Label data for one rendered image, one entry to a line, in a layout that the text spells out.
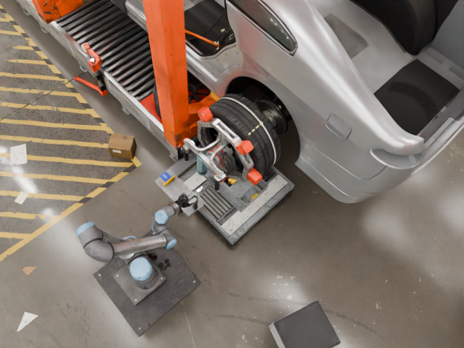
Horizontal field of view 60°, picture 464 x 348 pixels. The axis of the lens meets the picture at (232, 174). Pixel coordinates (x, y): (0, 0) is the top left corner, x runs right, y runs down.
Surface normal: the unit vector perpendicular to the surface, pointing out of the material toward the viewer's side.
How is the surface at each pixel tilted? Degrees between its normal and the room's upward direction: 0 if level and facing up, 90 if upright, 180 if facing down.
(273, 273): 0
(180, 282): 0
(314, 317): 0
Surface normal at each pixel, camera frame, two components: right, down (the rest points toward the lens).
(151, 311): 0.07, -0.45
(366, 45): 0.32, -0.18
